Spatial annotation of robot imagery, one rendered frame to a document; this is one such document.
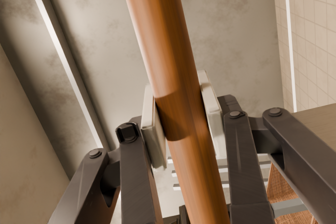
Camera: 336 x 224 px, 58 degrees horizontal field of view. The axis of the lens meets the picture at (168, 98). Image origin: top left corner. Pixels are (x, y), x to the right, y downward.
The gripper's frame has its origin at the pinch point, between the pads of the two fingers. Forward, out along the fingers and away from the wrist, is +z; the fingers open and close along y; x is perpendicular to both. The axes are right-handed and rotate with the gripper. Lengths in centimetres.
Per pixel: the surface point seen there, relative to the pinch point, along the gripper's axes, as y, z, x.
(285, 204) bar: 30, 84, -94
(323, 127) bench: 73, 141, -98
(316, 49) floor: 117, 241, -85
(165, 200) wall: -73, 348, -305
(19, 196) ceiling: -196, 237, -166
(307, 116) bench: 71, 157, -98
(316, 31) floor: 117, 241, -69
